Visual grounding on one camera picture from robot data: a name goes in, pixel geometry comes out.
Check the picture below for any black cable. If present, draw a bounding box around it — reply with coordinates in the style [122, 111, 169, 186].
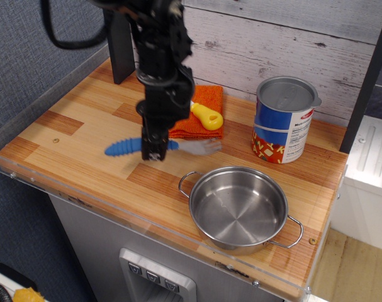
[39, 0, 108, 50]

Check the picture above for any grey toy fridge cabinet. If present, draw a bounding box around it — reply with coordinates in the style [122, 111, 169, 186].
[48, 192, 286, 302]

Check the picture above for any blue labelled can with lid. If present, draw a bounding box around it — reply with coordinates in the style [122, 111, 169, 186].
[251, 76, 322, 164]

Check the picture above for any yellow handled toy knife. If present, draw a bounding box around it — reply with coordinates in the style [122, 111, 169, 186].
[190, 101, 223, 131]

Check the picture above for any clear acrylic table guard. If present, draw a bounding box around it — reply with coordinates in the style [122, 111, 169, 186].
[0, 48, 347, 301]

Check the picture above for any stainless steel pot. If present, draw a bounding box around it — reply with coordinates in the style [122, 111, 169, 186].
[178, 166, 304, 255]

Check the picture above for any dark vertical post right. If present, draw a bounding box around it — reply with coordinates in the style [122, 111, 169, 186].
[339, 29, 382, 154]

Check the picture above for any dark vertical post left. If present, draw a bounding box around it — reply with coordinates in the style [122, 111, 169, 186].
[103, 9, 135, 84]

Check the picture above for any dark vertical post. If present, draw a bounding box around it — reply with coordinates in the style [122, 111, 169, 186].
[339, 29, 382, 154]
[103, 9, 135, 84]

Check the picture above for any orange folded towel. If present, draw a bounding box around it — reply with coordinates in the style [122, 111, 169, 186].
[169, 86, 224, 139]

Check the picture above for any blue handled metal fork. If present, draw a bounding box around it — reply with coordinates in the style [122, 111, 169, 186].
[104, 138, 222, 157]

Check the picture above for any yellow black object corner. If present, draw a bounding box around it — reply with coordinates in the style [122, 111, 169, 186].
[0, 285, 46, 302]

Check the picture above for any white ribbed box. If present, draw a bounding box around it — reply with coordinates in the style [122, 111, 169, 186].
[330, 116, 382, 249]

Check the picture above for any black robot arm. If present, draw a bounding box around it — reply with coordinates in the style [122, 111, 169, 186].
[93, 1, 195, 161]

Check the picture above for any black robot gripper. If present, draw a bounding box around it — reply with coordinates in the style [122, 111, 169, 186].
[136, 67, 195, 161]

